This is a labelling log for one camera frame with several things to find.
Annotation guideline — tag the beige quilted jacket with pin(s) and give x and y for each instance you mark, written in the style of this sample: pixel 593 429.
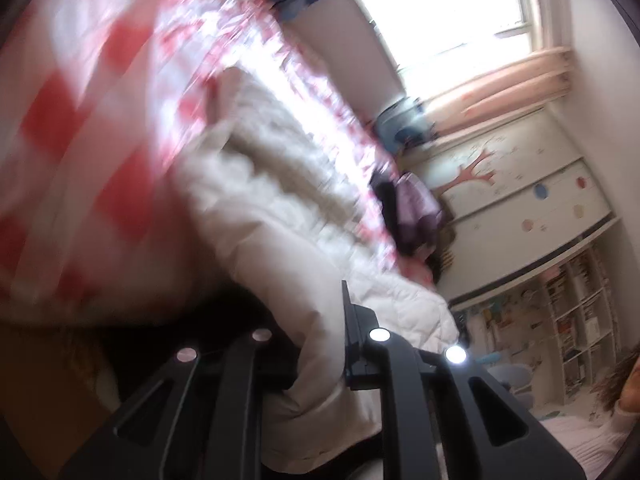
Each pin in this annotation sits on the beige quilted jacket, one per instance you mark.
pixel 310 240

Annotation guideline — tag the window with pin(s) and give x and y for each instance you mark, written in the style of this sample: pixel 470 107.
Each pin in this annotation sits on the window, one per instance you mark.
pixel 440 15

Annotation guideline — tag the peach and blue curtain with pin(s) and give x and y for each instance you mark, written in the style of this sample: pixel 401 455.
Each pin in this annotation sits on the peach and blue curtain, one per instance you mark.
pixel 500 90

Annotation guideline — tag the person in white top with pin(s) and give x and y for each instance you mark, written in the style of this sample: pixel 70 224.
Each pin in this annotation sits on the person in white top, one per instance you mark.
pixel 590 445

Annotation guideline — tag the white wardrobe with tree decoration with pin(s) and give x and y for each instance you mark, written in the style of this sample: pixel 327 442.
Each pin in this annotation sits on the white wardrobe with tree decoration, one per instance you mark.
pixel 525 195

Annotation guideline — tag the purple and black jacket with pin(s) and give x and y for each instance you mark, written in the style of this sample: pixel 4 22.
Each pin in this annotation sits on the purple and black jacket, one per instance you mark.
pixel 415 200

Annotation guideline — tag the blue chair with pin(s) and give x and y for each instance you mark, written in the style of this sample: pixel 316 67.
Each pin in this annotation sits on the blue chair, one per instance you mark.
pixel 515 377

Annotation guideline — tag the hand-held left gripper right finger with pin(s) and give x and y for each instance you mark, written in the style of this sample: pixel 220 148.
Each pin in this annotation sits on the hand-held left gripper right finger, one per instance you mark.
pixel 400 400

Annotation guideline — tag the person's hair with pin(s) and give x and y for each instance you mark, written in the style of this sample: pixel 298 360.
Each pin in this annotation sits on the person's hair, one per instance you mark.
pixel 620 380

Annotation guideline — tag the white bookshelf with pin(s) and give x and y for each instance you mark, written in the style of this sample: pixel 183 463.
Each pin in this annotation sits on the white bookshelf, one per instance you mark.
pixel 575 310

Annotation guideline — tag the bed with checked plastic sheet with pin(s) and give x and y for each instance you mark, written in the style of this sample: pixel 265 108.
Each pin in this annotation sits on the bed with checked plastic sheet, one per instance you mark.
pixel 75 85

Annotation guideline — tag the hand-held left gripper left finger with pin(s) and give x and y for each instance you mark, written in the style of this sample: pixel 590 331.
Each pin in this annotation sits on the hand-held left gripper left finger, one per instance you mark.
pixel 240 400

